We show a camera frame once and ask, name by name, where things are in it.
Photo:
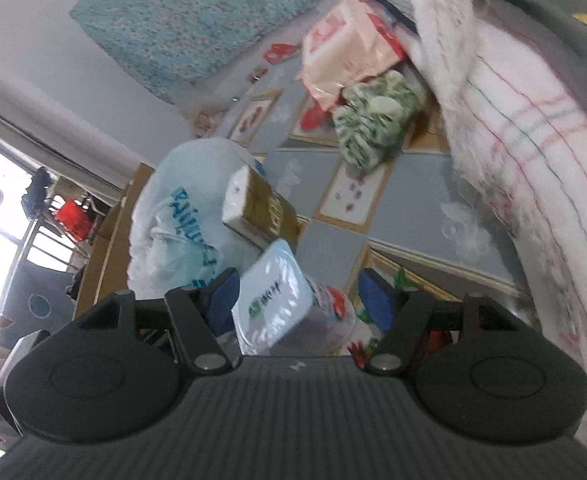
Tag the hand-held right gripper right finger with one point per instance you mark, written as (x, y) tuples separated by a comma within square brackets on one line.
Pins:
[(376, 300)]

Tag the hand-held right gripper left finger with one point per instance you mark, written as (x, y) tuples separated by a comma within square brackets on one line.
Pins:
[(223, 300)]

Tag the white wipes packet green label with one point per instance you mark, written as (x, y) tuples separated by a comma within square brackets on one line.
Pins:
[(273, 300)]

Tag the brown cardboard box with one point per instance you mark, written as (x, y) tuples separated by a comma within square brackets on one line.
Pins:
[(108, 250)]

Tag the clear packet red print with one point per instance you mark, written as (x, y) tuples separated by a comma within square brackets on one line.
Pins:
[(333, 320)]

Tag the grey cloth with round patches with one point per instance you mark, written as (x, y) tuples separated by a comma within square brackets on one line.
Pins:
[(28, 285)]

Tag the gold and white carton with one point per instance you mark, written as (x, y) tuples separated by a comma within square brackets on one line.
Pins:
[(263, 210)]

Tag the white plastic bag blue print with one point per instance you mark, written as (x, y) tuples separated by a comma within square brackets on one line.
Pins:
[(183, 200)]

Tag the patchwork printed bed sheet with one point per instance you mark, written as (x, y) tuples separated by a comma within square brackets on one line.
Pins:
[(413, 195)]

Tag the metal balcony railing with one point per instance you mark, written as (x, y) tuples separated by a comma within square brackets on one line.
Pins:
[(38, 240)]

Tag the red plastic bag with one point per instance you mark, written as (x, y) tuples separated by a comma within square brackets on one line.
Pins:
[(73, 219)]

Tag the dark blue hanging garment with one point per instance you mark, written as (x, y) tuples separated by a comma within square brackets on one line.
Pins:
[(37, 190)]

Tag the green white floral cloth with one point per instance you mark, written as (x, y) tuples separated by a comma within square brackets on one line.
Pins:
[(373, 120)]

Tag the white striped fluffy blanket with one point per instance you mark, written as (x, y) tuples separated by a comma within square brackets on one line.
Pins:
[(538, 150)]

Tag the pink plastic packet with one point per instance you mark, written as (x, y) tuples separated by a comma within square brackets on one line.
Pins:
[(348, 50)]

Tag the grey cloth yellow print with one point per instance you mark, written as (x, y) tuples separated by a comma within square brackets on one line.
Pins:
[(548, 10)]

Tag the teal fluffy wall hanging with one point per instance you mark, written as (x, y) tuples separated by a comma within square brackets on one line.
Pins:
[(188, 20)]

